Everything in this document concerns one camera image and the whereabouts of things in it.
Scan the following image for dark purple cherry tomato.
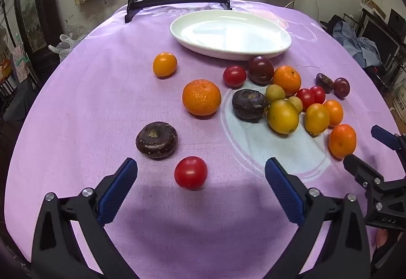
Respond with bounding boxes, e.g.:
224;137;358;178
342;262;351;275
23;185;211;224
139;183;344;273
333;77;351;99

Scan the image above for yellow-brown longan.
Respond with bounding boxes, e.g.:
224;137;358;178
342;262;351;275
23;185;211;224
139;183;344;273
265;84;286;104
287;96;303;114

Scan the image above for large mandarin orange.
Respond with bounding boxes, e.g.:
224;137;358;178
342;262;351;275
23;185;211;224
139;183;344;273
182;79;222;116

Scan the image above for dark red plum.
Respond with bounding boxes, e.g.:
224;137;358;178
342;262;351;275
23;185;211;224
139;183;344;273
248;56;275;86

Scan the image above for orange-yellow cherry tomato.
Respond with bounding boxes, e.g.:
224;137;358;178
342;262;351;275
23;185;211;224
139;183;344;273
153;52;177;78

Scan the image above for large yellow round fruit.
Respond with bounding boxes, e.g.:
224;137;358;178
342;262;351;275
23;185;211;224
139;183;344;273
267;99;299;134

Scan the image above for person's right hand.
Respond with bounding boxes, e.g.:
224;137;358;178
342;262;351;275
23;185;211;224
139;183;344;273
376;229;389;248

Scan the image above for dark brown water chestnut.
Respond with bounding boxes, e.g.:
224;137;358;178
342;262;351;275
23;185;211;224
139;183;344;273
231;89;269;123
136;122;178;160

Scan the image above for white plastic bag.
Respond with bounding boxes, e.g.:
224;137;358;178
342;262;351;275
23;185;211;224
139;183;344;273
48;34;86;60

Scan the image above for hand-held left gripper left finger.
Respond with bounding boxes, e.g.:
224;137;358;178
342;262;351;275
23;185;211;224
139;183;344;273
31;157;140;279

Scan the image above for small dark water chestnut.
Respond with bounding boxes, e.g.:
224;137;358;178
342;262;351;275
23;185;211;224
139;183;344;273
315;73;334;93

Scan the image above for blue clothing pile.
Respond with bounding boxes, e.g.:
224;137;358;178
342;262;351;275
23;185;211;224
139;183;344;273
333;20;383;68

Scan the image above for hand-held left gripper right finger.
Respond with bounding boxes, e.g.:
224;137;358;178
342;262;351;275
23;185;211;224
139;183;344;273
265;157;371;279

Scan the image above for dark wooden cabinet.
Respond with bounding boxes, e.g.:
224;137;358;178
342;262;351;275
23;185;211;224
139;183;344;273
13;0;61;75

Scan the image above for black monitor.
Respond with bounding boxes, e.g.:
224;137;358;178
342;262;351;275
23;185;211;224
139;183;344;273
360;9;406;60

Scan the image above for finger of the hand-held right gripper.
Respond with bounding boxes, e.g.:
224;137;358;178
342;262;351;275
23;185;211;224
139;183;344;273
371;125;406;153
343;154;386;200

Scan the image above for orange cherry tomato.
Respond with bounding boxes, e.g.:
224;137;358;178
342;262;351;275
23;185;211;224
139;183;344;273
323;100;344;127

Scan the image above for white oval plate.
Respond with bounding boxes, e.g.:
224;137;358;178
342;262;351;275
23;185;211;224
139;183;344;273
170;10;292;61

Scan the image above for small mandarin orange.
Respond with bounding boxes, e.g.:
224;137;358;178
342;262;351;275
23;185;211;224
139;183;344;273
273;66;302;96
329;124;357;159

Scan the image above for yellow cherry tomato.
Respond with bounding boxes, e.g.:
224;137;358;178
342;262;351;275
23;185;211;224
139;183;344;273
304;103;330;136

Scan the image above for purple printed tablecloth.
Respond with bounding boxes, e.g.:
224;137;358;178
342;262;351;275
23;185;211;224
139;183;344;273
4;0;406;279

